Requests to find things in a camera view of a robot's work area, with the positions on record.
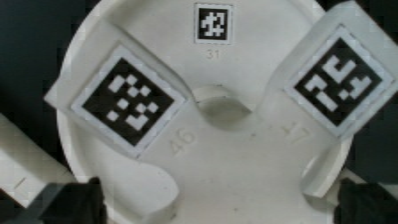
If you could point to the white U-shaped frame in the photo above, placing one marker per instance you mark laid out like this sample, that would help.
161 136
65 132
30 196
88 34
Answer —
30 168

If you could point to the white cross-shaped table base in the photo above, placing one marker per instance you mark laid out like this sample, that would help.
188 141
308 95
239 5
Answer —
237 150

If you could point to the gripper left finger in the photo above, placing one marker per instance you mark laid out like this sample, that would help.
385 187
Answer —
69 204

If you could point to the white table leg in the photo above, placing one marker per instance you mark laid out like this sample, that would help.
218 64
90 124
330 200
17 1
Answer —
213 91

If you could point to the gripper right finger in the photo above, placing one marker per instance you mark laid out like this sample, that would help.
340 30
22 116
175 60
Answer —
367 204

